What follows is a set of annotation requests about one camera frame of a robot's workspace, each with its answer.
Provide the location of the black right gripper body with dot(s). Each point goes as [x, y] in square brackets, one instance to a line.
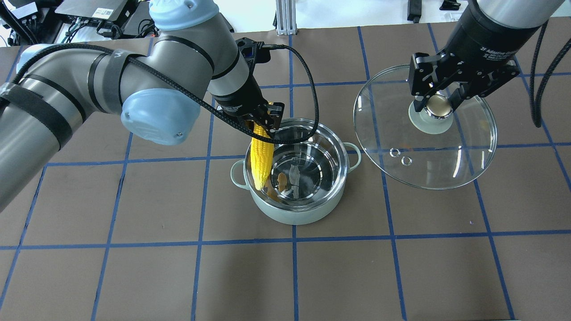
[478, 43]

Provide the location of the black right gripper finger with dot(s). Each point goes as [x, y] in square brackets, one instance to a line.
[459, 92]
[422, 90]

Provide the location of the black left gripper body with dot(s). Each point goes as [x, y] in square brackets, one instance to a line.
[237, 100]

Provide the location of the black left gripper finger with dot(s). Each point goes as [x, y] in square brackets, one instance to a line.
[262, 125]

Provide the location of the yellow corn cob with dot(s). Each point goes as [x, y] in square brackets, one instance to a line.
[261, 157]

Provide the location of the glass pot lid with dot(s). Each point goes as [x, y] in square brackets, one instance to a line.
[436, 148]

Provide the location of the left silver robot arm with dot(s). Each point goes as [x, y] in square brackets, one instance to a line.
[195, 64]

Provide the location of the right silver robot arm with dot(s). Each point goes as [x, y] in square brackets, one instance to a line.
[538, 10]

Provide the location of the pale green electric pot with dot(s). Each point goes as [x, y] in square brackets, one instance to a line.
[306, 181]

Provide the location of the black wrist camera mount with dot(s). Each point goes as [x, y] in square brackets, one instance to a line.
[254, 52]

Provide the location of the aluminium frame post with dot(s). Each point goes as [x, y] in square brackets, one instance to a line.
[286, 23]

